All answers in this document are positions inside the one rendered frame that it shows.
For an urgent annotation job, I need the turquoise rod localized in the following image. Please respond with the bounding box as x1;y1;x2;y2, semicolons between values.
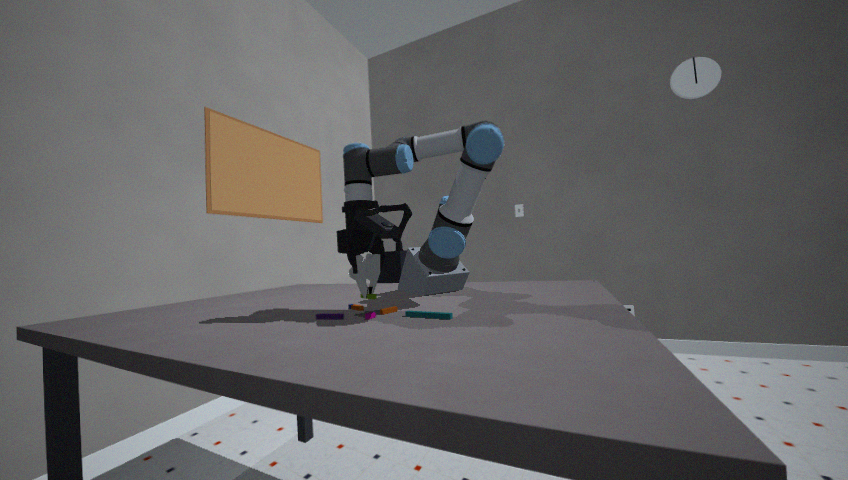
405;311;453;319

